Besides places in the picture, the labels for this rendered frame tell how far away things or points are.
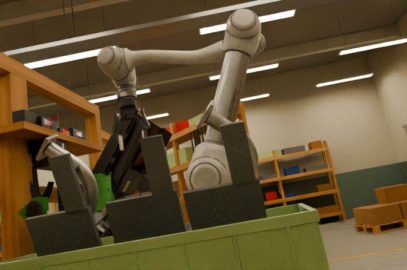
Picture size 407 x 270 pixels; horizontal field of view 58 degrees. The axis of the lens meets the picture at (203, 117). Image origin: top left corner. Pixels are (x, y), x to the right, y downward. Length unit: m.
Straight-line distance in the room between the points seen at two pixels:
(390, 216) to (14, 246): 6.68
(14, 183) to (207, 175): 1.09
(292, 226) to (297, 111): 10.88
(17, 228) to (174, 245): 1.44
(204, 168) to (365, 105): 10.89
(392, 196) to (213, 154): 7.05
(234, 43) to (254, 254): 0.97
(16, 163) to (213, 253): 1.55
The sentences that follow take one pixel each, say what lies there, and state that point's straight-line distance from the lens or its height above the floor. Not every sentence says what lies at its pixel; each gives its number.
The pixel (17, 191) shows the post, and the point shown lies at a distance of 2.03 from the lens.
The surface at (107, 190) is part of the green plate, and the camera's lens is 2.07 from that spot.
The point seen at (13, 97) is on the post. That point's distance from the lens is 2.15.
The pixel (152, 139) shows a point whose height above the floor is 1.14.
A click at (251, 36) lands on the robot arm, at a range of 1.44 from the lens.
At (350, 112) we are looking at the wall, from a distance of 11.82.
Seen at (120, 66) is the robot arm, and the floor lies 1.59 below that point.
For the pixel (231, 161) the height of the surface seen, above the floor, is 1.07.
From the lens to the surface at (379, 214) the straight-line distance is 7.61.
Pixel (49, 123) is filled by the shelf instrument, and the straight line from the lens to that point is 2.21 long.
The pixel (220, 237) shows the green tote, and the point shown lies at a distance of 0.62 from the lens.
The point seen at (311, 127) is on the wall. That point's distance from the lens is 11.43.
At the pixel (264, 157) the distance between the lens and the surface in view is 10.53.
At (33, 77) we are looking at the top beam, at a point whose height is 1.89.
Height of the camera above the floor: 0.99
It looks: 14 degrees up
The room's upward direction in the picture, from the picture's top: 10 degrees counter-clockwise
